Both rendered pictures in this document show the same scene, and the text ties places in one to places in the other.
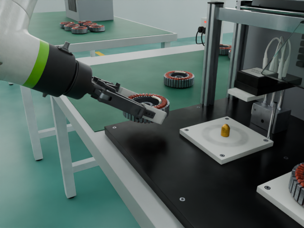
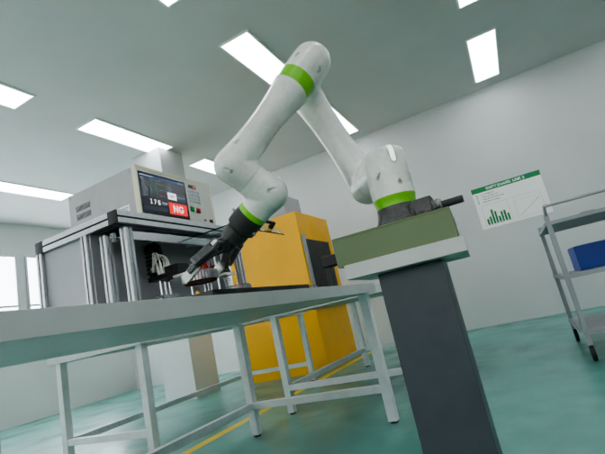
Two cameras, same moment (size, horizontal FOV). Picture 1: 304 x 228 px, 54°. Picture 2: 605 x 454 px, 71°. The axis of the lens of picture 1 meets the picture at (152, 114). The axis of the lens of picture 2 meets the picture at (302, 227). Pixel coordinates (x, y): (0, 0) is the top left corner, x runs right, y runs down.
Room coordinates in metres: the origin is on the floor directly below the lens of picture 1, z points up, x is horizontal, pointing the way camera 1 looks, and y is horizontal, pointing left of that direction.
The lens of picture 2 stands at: (1.16, 1.29, 0.63)
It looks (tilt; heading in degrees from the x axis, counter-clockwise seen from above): 12 degrees up; 234
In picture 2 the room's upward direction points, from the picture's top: 13 degrees counter-clockwise
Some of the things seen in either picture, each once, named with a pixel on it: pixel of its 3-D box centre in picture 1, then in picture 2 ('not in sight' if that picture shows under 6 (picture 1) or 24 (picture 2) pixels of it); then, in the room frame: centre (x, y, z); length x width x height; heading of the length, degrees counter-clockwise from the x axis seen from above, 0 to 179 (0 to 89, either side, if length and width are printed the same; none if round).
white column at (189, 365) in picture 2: not in sight; (174, 268); (-0.75, -4.34, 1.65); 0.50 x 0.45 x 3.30; 119
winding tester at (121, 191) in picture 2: not in sight; (145, 212); (0.64, -0.51, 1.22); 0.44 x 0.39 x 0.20; 29
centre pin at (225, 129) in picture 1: (225, 130); not in sight; (0.60, -0.17, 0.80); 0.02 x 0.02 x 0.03
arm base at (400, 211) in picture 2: not in sight; (417, 211); (0.15, 0.49, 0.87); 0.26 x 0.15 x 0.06; 121
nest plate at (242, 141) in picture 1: (224, 137); not in sight; (0.60, -0.17, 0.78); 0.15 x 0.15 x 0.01; 29
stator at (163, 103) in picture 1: (145, 107); (200, 276); (0.65, 0.01, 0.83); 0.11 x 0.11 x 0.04
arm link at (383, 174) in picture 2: not in sight; (386, 178); (0.17, 0.43, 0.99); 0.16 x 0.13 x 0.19; 67
